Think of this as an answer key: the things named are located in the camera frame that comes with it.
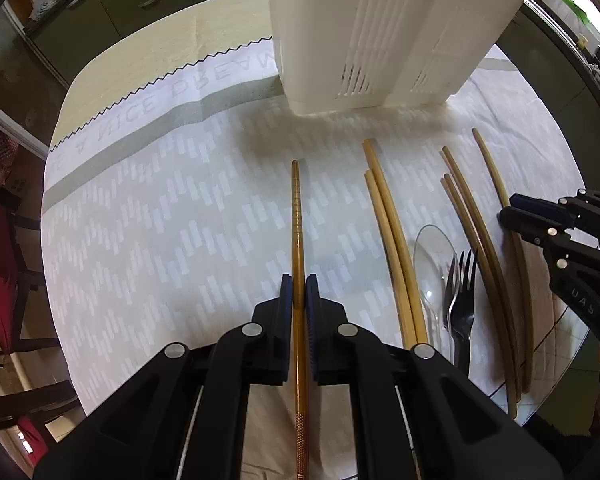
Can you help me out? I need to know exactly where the green cabinet with drawers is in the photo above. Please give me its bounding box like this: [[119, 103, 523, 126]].
[[25, 0, 270, 88]]

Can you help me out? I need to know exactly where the olive bamboo chopstick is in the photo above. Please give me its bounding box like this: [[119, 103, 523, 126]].
[[472, 127, 534, 394], [440, 146, 525, 403], [441, 173, 518, 420]]

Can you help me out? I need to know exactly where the light bamboo chopstick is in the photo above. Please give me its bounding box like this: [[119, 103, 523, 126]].
[[362, 138, 429, 349], [364, 170, 419, 351]]

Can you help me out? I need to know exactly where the brown metal chopstick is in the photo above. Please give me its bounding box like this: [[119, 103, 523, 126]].
[[290, 159, 311, 480]]

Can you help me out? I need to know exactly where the white plastic utensil holder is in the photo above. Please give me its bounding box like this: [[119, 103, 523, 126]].
[[265, 0, 544, 117]]

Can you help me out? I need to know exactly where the dark wooden chair red cushion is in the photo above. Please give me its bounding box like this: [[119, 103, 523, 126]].
[[0, 195, 81, 461]]

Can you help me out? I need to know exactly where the black plastic fork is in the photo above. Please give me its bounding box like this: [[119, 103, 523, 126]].
[[441, 254, 462, 361], [455, 249, 479, 380]]

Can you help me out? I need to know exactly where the white patterned tablecloth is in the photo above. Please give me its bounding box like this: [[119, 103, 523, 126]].
[[40, 35, 587, 480]]

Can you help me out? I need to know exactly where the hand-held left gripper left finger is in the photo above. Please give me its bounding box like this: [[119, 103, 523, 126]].
[[32, 274, 296, 480]]

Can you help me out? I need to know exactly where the clear plastic spoon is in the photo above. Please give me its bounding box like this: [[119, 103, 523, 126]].
[[413, 224, 459, 351]]

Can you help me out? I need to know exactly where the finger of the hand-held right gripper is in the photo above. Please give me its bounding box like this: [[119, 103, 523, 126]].
[[498, 207, 600, 357], [509, 188, 600, 254]]

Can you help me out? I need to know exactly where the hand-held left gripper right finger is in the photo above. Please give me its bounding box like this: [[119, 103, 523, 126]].
[[306, 274, 563, 480]]

